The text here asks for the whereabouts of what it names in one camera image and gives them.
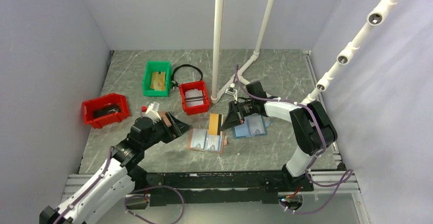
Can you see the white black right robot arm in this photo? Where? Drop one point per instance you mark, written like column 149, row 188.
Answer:
column 313, row 129

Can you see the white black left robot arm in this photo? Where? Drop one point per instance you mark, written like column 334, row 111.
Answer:
column 120, row 173

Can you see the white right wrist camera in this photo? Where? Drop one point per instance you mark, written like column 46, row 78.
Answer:
column 231, row 90

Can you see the tan card holder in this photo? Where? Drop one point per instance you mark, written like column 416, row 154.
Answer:
column 201, row 140

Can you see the white cards in red bin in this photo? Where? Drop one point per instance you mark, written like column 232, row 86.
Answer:
column 194, row 97

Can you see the yellow cards in green bin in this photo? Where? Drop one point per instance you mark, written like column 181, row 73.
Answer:
column 158, row 81

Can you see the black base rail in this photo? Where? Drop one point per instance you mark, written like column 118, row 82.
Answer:
column 265, row 186

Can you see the blue card holder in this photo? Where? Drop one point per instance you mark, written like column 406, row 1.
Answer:
column 254, row 125

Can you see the green bin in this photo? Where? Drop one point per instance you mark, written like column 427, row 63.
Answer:
column 153, row 66

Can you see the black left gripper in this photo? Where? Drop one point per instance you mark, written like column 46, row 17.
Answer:
column 177, row 127

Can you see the gold magnetic stripe card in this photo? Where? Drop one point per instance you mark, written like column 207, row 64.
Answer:
column 215, row 123

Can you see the white PVC camera pole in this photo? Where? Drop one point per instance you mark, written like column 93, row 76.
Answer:
column 375, row 18

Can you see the small red bin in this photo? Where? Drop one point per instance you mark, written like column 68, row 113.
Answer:
column 197, row 109

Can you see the black item in red bin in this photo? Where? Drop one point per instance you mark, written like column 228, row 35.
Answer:
column 110, row 109

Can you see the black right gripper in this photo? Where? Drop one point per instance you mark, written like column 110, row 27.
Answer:
column 232, row 119

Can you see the large red bin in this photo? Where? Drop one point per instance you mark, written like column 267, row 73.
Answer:
column 89, row 106

